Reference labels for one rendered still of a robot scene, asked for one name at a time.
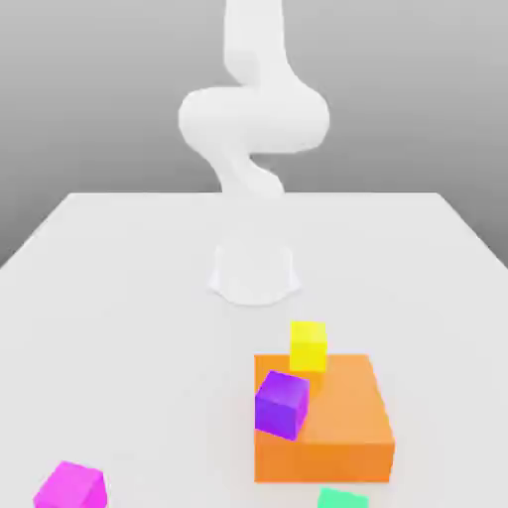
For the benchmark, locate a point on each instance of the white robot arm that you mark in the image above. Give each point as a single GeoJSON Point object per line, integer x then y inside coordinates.
{"type": "Point", "coordinates": [254, 119]}

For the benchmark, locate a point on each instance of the small yellow cube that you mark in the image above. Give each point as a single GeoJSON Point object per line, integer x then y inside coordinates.
{"type": "Point", "coordinates": [308, 347]}

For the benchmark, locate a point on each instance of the small purple cube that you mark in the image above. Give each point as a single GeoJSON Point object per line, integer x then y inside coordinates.
{"type": "Point", "coordinates": [281, 405]}

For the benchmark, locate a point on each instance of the small green cube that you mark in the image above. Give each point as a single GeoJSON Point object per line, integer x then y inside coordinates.
{"type": "Point", "coordinates": [342, 500]}

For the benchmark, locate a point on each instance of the small magenta cube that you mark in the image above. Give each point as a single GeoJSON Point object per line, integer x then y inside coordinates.
{"type": "Point", "coordinates": [71, 486]}

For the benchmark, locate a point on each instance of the large orange box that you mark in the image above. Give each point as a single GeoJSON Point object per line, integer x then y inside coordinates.
{"type": "Point", "coordinates": [345, 428]}

